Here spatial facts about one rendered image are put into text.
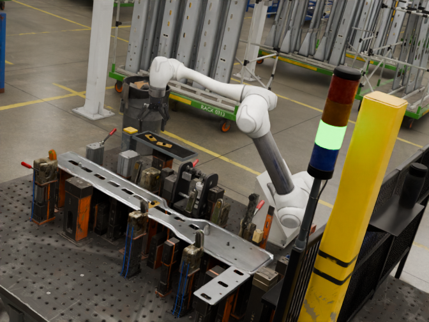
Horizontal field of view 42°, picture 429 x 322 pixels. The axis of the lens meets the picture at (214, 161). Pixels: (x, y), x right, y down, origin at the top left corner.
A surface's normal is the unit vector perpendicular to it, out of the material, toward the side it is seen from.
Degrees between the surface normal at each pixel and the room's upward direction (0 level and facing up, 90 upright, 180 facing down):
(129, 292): 0
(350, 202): 92
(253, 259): 0
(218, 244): 0
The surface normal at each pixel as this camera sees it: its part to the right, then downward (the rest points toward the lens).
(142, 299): 0.17, -0.90
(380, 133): -0.57, 0.24
